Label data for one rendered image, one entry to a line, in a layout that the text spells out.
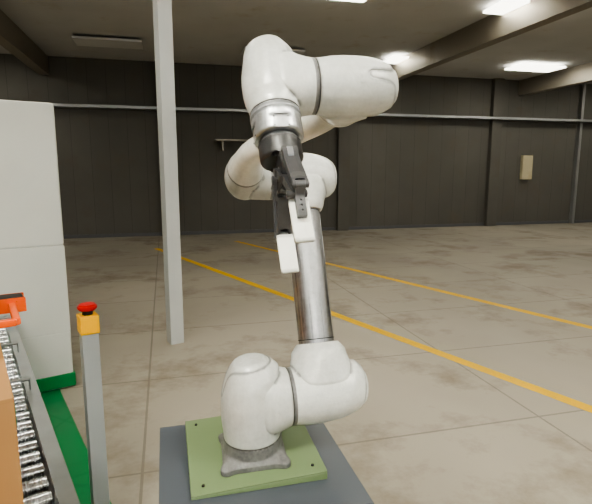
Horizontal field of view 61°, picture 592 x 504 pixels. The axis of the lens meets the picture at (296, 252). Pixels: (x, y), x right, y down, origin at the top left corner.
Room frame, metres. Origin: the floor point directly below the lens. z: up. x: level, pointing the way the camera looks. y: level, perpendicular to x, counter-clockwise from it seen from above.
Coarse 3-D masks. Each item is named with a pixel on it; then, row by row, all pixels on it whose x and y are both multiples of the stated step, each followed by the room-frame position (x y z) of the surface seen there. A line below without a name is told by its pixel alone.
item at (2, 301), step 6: (6, 294) 1.71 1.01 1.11; (12, 294) 1.71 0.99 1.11; (18, 294) 1.71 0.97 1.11; (0, 300) 1.63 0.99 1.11; (6, 300) 1.64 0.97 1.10; (12, 300) 1.65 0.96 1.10; (18, 300) 1.66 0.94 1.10; (24, 300) 1.67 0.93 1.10; (0, 306) 1.63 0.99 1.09; (6, 306) 1.64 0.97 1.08; (18, 306) 1.66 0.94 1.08; (24, 306) 1.67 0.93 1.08; (0, 312) 1.63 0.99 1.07; (6, 312) 1.64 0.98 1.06
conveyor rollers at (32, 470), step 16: (0, 336) 2.91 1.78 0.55; (16, 384) 2.23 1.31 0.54; (16, 400) 2.07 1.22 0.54; (16, 416) 1.92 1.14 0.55; (32, 432) 1.79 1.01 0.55; (32, 448) 1.70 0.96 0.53; (32, 464) 1.62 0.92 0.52; (32, 480) 1.48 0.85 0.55; (32, 496) 1.40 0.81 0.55; (48, 496) 1.41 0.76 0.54
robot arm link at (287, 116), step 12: (264, 108) 0.87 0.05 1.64; (276, 108) 0.87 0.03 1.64; (288, 108) 0.87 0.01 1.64; (252, 120) 0.89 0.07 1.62; (264, 120) 0.86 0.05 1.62; (276, 120) 0.86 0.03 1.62; (288, 120) 0.86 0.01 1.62; (300, 120) 0.89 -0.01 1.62; (252, 132) 0.90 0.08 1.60; (264, 132) 0.86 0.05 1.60; (276, 132) 0.86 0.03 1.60; (288, 132) 0.87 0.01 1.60; (300, 132) 0.88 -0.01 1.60
